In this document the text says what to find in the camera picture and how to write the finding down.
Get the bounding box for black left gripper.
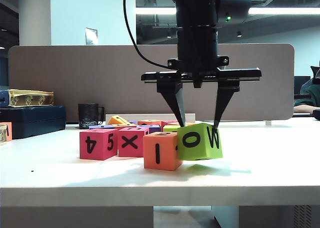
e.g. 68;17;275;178
140;25;263;129

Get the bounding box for green block letters O W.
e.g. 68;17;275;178
176;122;223;161

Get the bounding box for orange block letters W I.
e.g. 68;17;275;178
143;131;184;172

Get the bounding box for pink block letter X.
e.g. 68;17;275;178
117;127;150;158

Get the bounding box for purple block letter M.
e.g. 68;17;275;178
143;124;162;133

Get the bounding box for yellow foam block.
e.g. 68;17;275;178
107;115;133;126

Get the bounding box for black monitor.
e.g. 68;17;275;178
294;76;312;101

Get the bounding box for seated person green shirt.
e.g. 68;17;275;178
293;84;320;113

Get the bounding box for black mug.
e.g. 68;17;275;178
78;103;106;130

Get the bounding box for black chair headrest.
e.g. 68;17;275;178
310;60;320;85

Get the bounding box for pink block digits 4 5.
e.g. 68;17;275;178
79;129;118;161

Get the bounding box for paper notice on column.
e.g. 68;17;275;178
85;27;99;46

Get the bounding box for brown desk divider panel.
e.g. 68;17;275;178
8;43;295;122

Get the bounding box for dark blue case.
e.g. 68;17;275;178
0;105;67;140

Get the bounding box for gold patterned flat box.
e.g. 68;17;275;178
8;89;55;107

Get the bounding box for orange block digit 1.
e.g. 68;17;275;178
0;122;13;142

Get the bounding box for blue flat box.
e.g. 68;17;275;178
0;89;11;107

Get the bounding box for small beige patterned box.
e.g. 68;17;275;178
0;125;9;146

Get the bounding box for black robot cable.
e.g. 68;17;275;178
122;0;171;70

